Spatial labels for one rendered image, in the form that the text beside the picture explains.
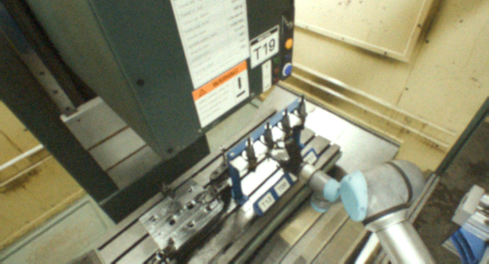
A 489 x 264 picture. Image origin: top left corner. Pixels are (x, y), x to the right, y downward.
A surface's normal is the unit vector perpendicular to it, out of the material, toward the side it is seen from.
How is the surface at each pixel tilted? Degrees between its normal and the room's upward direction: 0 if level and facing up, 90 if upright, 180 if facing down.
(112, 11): 90
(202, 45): 90
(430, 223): 0
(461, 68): 90
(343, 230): 8
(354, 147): 24
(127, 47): 90
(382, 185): 13
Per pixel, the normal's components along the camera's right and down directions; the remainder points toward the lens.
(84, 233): -0.08, -0.70
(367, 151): -0.36, -0.41
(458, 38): -0.71, 0.56
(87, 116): 0.70, 0.47
